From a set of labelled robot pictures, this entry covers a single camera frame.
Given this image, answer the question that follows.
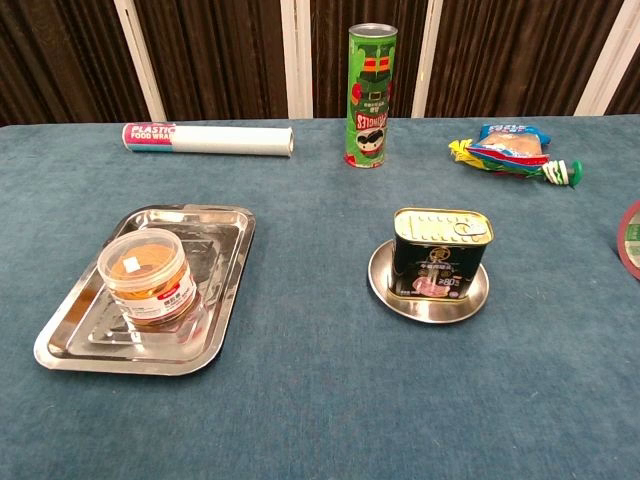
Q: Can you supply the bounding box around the black luncheon meat tin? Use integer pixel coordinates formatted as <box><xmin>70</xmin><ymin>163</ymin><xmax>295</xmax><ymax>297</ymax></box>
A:
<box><xmin>391</xmin><ymin>207</ymin><xmax>495</xmax><ymax>301</ymax></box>

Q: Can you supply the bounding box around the rectangular stainless steel tray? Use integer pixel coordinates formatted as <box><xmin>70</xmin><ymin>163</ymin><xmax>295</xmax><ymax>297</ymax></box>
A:
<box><xmin>33</xmin><ymin>203</ymin><xmax>257</xmax><ymax>377</ymax></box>

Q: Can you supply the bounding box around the white round plate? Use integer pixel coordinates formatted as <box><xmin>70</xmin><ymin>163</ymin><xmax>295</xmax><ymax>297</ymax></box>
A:
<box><xmin>367</xmin><ymin>238</ymin><xmax>490</xmax><ymax>324</ymax></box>

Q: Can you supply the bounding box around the plastic food wrap roll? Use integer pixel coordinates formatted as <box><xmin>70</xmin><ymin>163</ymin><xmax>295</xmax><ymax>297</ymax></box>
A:
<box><xmin>121</xmin><ymin>122</ymin><xmax>294</xmax><ymax>158</ymax></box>

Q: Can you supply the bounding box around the green Pringles tube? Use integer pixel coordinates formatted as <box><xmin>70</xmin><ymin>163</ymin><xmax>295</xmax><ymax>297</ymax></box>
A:
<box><xmin>343</xmin><ymin>23</ymin><xmax>399</xmax><ymax>169</ymax></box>

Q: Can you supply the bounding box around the blue felt table cover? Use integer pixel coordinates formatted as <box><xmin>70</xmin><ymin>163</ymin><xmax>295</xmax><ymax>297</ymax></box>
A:
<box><xmin>0</xmin><ymin>117</ymin><xmax>640</xmax><ymax>480</ymax></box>

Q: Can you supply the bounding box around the dark brown curtain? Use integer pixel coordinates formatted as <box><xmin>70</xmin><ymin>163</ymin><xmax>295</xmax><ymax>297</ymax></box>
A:
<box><xmin>0</xmin><ymin>0</ymin><xmax>640</xmax><ymax>127</ymax></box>

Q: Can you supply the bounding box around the blue snack bag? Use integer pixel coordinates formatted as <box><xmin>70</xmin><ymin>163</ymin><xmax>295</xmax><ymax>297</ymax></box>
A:
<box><xmin>478</xmin><ymin>122</ymin><xmax>551</xmax><ymax>157</ymax></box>

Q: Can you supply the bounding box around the red tape roll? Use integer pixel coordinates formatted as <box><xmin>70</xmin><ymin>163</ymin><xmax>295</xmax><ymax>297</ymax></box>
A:
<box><xmin>615</xmin><ymin>199</ymin><xmax>640</xmax><ymax>281</ymax></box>

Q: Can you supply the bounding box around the white partition post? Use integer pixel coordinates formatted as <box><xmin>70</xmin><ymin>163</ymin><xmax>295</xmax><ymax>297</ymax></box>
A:
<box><xmin>112</xmin><ymin>0</ymin><xmax>167</xmax><ymax>123</ymax></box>
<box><xmin>409</xmin><ymin>0</ymin><xmax>444</xmax><ymax>119</ymax></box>
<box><xmin>279</xmin><ymin>0</ymin><xmax>314</xmax><ymax>120</ymax></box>
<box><xmin>573</xmin><ymin>0</ymin><xmax>640</xmax><ymax>117</ymax></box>

